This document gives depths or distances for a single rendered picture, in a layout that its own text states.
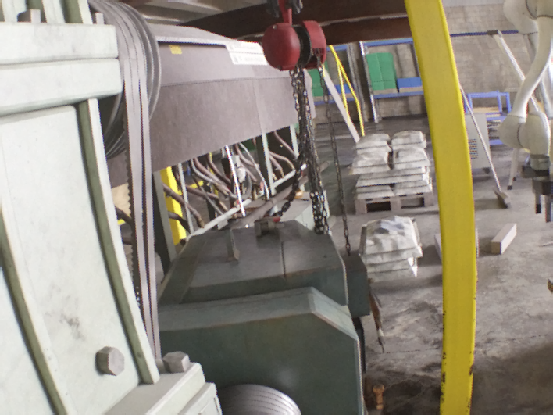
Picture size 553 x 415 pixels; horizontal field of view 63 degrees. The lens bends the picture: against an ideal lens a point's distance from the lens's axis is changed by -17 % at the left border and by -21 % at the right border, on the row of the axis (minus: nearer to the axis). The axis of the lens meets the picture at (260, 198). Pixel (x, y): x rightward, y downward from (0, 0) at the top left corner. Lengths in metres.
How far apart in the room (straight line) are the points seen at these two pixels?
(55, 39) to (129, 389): 0.46
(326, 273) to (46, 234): 0.60
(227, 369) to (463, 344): 0.76
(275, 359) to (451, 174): 0.66
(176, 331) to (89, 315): 0.33
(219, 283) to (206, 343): 0.15
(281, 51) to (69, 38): 1.01
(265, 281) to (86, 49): 0.59
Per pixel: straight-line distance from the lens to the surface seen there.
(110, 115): 0.72
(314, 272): 1.03
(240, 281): 1.03
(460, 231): 1.37
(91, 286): 0.65
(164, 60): 1.88
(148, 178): 0.77
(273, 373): 0.97
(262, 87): 2.67
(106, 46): 0.68
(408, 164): 5.13
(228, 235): 1.17
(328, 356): 0.96
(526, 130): 1.92
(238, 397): 0.93
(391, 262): 3.40
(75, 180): 0.64
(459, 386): 1.58
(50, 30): 0.60
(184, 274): 1.25
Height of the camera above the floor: 1.19
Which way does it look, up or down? 10 degrees down
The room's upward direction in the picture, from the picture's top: 9 degrees counter-clockwise
